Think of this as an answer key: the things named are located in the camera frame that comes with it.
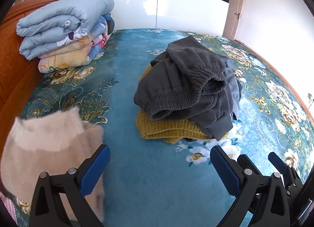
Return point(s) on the white and black wardrobe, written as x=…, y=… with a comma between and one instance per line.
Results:
x=184, y=8

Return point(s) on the orange headboard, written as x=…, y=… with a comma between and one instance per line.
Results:
x=14, y=70

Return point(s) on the pink fuzzy sweater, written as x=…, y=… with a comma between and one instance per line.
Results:
x=49, y=138

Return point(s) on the teal floral bedspread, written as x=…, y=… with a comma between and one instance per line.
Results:
x=157, y=180

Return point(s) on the dark cloth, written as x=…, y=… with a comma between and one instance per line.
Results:
x=111, y=24

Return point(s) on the blue-grey sweatshirt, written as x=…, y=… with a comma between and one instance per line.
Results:
x=234, y=82

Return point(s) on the blue pink printed folded blanket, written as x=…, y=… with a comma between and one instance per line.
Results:
x=100, y=38

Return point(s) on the cream floral folded blanket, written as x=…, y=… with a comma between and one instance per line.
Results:
x=68, y=55

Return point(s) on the pink checkered cloth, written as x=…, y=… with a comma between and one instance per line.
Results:
x=8, y=207

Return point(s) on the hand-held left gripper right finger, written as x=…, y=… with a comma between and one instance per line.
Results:
x=224, y=171

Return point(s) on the mustard knit sweater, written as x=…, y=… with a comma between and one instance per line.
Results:
x=162, y=128

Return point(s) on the wall outlet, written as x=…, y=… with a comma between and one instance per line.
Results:
x=309, y=99

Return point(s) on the dark grey sweatpants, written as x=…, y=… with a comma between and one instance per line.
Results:
x=176, y=79

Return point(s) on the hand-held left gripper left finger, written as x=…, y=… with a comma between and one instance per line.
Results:
x=96, y=168

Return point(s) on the light blue folded quilt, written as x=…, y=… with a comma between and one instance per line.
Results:
x=61, y=16

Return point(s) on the beige door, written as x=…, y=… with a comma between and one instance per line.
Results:
x=235, y=25

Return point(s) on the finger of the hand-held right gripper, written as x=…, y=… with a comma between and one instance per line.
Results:
x=246, y=162
x=279, y=163

